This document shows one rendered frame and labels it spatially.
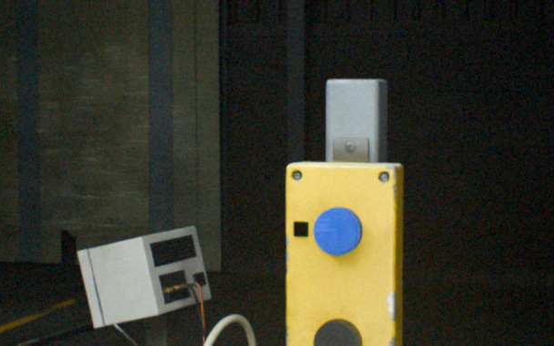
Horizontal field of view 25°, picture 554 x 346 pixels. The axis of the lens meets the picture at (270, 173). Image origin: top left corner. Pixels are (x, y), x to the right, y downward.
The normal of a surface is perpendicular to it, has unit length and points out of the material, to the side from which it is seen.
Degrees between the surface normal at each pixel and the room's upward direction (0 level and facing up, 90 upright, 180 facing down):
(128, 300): 90
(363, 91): 90
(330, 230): 90
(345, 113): 90
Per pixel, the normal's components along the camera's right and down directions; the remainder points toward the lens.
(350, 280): -0.28, 0.07
